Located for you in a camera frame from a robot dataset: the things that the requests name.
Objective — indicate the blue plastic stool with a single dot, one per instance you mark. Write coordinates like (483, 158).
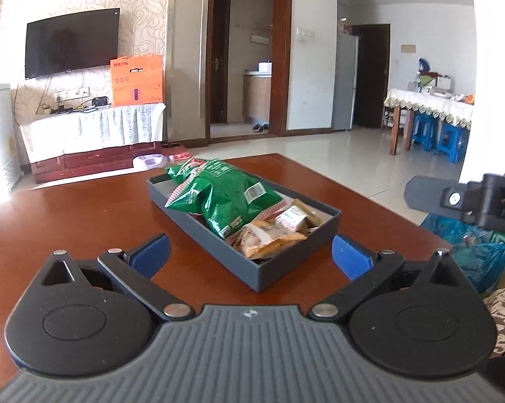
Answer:
(424, 131)
(452, 141)

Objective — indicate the green snack bag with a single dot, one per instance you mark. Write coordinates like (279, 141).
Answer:
(224, 196)

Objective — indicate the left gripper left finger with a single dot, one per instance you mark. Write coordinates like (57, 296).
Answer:
(131, 273)

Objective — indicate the blue plastic bag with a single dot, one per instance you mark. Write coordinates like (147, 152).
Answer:
(479, 253)

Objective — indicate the tv cabinet with white cloth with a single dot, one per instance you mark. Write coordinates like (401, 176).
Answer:
(81, 143)

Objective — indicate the olive gold snack packet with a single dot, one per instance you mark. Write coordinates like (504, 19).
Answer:
(298, 217)

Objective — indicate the white air conditioner unit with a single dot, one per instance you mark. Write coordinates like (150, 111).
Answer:
(9, 162)

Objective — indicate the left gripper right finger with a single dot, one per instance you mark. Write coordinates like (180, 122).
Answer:
(369, 273)

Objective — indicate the purple white bottle on floor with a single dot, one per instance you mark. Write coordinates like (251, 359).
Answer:
(148, 162)

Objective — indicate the black television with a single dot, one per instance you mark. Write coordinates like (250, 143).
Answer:
(71, 42)

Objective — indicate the grey shallow box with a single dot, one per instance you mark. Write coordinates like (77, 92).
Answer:
(256, 274)

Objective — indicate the black router box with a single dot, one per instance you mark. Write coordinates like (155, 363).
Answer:
(100, 101)

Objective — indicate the tan peanut bag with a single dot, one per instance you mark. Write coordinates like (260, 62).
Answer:
(262, 240)

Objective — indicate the grey refrigerator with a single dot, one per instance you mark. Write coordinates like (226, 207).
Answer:
(345, 81)

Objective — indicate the orange cardboard box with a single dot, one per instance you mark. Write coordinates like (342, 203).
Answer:
(137, 80)

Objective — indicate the dining table with lace cloth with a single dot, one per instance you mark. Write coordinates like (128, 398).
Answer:
(456, 113)

